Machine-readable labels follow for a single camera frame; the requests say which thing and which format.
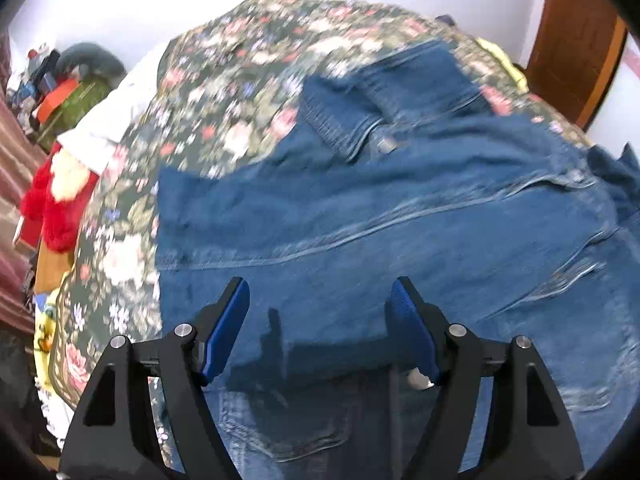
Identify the yellow printed cloth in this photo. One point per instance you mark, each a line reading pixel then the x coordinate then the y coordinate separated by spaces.
pixel 45 320

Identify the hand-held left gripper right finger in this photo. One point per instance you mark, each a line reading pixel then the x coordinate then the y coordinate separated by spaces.
pixel 412 330

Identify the wooden door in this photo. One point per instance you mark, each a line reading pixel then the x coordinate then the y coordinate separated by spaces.
pixel 570 35

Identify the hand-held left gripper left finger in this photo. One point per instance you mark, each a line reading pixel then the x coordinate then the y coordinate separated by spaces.
pixel 227 330

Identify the grey cushion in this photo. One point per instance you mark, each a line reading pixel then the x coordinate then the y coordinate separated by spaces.
pixel 95 57

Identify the brown cardboard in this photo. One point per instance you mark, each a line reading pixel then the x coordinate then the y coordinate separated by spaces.
pixel 50 270

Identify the white bed sheet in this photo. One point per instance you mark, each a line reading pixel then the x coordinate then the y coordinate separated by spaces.
pixel 110 125

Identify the orange box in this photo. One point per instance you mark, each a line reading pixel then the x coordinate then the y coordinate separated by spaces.
pixel 55 100

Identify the green bag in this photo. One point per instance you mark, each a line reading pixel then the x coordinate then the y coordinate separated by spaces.
pixel 75 105

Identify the red plush toy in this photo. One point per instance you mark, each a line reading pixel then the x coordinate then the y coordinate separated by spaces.
pixel 55 220

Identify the blue denim jacket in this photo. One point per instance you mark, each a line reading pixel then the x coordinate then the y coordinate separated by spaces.
pixel 400 210

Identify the maroon striped curtain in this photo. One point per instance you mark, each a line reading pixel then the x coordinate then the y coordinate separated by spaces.
pixel 15 180

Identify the floral bed blanket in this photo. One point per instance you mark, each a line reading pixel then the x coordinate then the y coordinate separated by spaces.
pixel 240 85

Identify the white cloth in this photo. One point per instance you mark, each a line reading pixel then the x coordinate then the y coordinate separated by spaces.
pixel 57 410

